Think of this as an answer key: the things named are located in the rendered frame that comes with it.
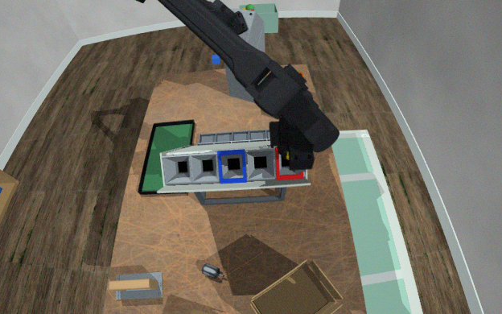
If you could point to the blue square band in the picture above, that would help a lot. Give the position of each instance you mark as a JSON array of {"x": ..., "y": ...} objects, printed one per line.
[{"x": 234, "y": 180}]

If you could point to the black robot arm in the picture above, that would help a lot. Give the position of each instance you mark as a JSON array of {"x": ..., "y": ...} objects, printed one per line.
[{"x": 249, "y": 66}]

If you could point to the grey bank of square funnels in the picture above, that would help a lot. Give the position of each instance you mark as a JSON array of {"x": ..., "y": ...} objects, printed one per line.
[{"x": 196, "y": 181}]

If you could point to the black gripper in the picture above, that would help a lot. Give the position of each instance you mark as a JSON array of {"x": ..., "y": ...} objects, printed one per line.
[{"x": 274, "y": 139}]

